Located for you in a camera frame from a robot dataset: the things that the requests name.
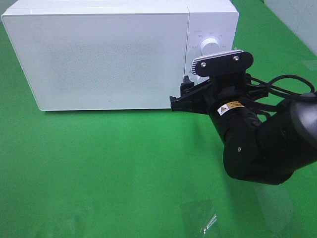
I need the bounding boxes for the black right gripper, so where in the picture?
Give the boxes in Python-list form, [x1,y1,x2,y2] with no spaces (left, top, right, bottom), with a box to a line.
[169,50,268,129]

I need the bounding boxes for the white microwave door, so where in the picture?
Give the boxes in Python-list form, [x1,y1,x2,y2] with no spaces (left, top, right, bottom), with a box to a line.
[2,13,188,111]

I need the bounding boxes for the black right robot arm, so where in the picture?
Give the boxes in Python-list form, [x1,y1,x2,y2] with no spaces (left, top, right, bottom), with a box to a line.
[170,50,317,185]

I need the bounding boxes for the white upper microwave knob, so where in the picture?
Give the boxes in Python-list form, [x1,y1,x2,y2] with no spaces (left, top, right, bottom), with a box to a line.
[201,37,220,56]

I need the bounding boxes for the green table cloth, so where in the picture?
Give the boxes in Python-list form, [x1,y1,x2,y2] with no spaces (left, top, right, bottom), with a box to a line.
[0,0,317,238]

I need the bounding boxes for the white microwave oven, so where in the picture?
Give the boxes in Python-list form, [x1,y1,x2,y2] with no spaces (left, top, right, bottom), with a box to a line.
[1,0,239,111]

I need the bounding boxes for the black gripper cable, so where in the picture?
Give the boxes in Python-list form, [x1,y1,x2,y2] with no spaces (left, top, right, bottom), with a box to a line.
[245,73,317,117]

